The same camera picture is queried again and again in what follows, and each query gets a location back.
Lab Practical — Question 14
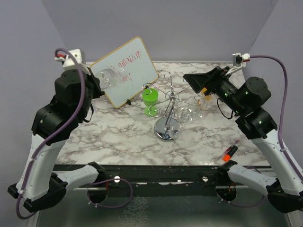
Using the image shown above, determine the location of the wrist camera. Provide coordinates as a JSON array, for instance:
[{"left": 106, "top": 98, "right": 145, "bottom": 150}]
[
  {"left": 226, "top": 52, "right": 250, "bottom": 75},
  {"left": 54, "top": 49, "right": 91, "bottom": 75}
]

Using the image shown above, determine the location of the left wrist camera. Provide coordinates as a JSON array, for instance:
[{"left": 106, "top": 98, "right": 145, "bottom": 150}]
[{"left": 54, "top": 49, "right": 91, "bottom": 75}]

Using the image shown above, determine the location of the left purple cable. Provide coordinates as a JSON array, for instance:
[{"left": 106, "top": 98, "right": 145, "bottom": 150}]
[{"left": 16, "top": 48, "right": 85, "bottom": 220}]

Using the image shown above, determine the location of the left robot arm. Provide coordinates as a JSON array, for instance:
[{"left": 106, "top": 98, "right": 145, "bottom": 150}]
[{"left": 8, "top": 70, "right": 105, "bottom": 213}]

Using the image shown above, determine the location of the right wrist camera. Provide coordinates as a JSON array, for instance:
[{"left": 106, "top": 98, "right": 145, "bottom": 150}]
[{"left": 226, "top": 52, "right": 250, "bottom": 75}]

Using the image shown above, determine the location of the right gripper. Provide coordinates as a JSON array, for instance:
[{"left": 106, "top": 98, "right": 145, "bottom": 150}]
[{"left": 183, "top": 65, "right": 246, "bottom": 114}]

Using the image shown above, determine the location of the clear wine glass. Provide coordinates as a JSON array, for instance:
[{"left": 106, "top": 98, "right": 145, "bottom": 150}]
[
  {"left": 95, "top": 68, "right": 125, "bottom": 89},
  {"left": 171, "top": 107, "right": 195, "bottom": 139}
]

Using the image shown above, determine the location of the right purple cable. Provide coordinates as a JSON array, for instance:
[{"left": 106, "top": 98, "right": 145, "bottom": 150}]
[{"left": 250, "top": 55, "right": 303, "bottom": 182}]

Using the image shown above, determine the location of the orange black marker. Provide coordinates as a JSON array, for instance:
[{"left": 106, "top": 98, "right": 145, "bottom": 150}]
[{"left": 223, "top": 146, "right": 238, "bottom": 162}]

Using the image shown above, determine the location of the small whiteboard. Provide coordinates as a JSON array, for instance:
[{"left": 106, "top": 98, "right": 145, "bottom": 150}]
[{"left": 90, "top": 36, "right": 158, "bottom": 108}]

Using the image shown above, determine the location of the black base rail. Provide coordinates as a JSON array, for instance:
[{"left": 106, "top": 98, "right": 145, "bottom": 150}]
[{"left": 53, "top": 164, "right": 272, "bottom": 197}]

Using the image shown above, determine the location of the green plastic goblet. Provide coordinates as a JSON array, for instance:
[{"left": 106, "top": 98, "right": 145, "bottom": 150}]
[{"left": 142, "top": 88, "right": 159, "bottom": 117}]

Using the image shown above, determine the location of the chrome wine glass rack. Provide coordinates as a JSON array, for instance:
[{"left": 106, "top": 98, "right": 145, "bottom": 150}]
[{"left": 141, "top": 70, "right": 202, "bottom": 142}]

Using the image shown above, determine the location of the red pen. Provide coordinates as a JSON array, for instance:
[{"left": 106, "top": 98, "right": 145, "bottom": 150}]
[{"left": 220, "top": 140, "right": 239, "bottom": 158}]

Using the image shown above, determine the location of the purple cable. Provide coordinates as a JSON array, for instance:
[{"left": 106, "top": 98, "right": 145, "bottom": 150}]
[
  {"left": 250, "top": 55, "right": 303, "bottom": 182},
  {"left": 16, "top": 48, "right": 85, "bottom": 220}
]

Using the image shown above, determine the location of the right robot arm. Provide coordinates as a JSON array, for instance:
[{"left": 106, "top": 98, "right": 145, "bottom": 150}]
[{"left": 183, "top": 67, "right": 303, "bottom": 213}]

